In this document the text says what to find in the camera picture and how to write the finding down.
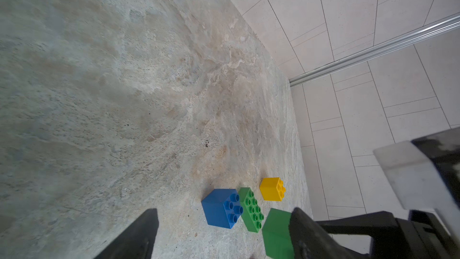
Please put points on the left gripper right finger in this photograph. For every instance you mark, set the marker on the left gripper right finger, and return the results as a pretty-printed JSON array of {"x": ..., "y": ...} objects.
[{"x": 311, "y": 241}]

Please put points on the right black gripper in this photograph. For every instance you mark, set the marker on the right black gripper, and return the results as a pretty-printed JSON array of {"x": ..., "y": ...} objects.
[{"x": 420, "y": 236}]

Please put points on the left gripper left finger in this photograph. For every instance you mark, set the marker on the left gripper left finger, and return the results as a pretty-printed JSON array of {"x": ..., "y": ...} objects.
[{"x": 135, "y": 242}]

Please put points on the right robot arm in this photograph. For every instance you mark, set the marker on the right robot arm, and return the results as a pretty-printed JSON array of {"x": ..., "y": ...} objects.
[{"x": 424, "y": 173}]

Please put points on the blue square lego brick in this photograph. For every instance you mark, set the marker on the blue square lego brick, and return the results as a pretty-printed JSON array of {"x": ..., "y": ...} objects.
[{"x": 222, "y": 208}]

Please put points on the yellow square lego brick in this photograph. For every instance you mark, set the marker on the yellow square lego brick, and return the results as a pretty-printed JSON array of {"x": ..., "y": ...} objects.
[{"x": 272, "y": 189}]

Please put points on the long green lego brick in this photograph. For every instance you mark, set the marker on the long green lego brick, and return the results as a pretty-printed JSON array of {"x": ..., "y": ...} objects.
[{"x": 252, "y": 214}]

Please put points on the small green lego brick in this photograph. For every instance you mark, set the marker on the small green lego brick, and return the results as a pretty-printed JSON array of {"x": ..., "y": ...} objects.
[{"x": 276, "y": 236}]

